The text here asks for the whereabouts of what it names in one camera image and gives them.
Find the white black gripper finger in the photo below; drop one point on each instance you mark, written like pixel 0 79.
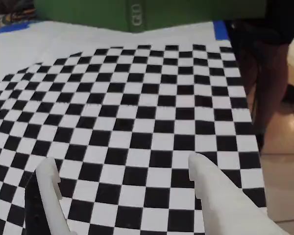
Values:
pixel 47 191

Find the black white checkered mat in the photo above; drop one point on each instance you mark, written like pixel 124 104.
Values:
pixel 88 36

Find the blue tape strip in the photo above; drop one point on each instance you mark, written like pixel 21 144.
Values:
pixel 221 30
pixel 12 28

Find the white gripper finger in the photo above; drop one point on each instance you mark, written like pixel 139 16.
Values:
pixel 223 203

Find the green game box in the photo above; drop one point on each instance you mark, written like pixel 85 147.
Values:
pixel 88 12

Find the person legs black shorts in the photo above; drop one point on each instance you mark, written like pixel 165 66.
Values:
pixel 267 73

